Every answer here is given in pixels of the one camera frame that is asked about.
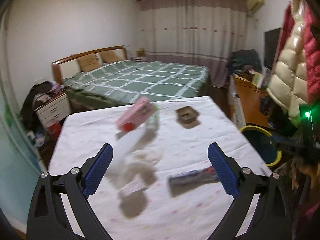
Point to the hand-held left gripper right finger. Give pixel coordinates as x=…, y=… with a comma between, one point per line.
x=225, y=172

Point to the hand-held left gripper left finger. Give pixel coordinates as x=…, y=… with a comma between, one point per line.
x=97, y=172

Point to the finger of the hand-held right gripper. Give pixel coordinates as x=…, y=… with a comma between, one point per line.
x=287, y=145

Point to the dark bin with yellow rim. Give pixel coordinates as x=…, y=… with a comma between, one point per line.
x=262, y=150

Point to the toothpaste tube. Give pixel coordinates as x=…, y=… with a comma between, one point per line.
x=190, y=176

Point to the white ribbed paper cup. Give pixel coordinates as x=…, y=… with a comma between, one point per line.
x=132, y=186

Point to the white tissue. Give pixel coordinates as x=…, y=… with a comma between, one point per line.
x=142, y=158

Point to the small brown tray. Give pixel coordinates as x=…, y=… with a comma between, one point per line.
x=186, y=115

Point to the pink carton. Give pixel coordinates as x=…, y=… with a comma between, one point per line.
x=135, y=113

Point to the person's right forearm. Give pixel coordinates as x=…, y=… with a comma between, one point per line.
x=307, y=187

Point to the wooden desk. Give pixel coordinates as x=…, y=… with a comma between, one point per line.
x=250, y=100

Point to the cream puffer jacket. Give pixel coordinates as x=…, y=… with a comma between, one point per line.
x=287, y=80

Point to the red puffer jacket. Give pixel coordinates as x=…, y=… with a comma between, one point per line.
x=313, y=67

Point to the white nightstand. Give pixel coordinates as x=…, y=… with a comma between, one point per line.
x=52, y=110

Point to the wardrobe with sliding doors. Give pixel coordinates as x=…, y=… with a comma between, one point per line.
x=15, y=142

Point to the pile of clothes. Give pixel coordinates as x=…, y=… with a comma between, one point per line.
x=243, y=60

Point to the black television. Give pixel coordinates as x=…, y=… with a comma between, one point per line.
x=272, y=47

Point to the dark clothes heap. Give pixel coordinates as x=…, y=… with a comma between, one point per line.
x=30, y=100

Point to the green checked quilt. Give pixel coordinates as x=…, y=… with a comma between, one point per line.
x=150, y=80

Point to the wooden bed headboard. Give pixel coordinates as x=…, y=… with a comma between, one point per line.
x=56, y=72

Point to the brown pillow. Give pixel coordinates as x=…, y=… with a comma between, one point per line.
x=87, y=62
x=111, y=56

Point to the small cardboard box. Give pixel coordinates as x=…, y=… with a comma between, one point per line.
x=140, y=53

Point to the air conditioner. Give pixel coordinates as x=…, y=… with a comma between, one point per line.
x=255, y=1

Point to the white and pink curtain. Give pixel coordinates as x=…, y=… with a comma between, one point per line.
x=187, y=30

